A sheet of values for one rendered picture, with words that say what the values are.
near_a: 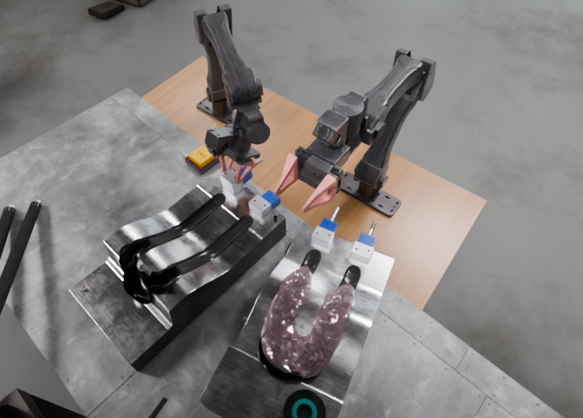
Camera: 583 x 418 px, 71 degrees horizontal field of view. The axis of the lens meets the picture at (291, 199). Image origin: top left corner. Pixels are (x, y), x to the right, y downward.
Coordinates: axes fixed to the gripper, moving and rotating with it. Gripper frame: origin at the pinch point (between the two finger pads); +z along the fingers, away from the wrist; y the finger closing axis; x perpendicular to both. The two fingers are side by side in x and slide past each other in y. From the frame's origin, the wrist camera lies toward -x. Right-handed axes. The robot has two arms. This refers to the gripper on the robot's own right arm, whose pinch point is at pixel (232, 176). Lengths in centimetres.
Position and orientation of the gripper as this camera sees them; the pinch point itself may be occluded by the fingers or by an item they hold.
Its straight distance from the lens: 113.2
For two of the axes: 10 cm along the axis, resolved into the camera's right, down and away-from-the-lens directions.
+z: -2.8, 8.3, 4.8
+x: 6.2, -2.3, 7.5
